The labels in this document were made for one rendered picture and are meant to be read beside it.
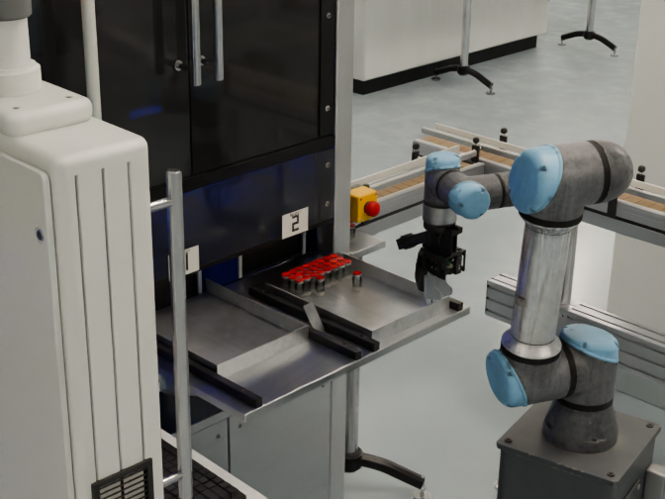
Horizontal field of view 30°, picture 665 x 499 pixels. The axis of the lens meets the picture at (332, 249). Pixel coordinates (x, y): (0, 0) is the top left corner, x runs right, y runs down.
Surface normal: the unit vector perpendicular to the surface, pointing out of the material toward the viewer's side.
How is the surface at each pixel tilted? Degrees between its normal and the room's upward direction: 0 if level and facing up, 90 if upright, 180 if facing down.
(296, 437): 90
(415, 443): 0
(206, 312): 0
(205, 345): 0
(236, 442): 90
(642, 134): 90
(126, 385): 90
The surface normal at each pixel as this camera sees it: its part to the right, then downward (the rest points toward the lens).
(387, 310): 0.01, -0.92
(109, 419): 0.69, 0.29
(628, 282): -0.70, 0.27
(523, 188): -0.91, 0.01
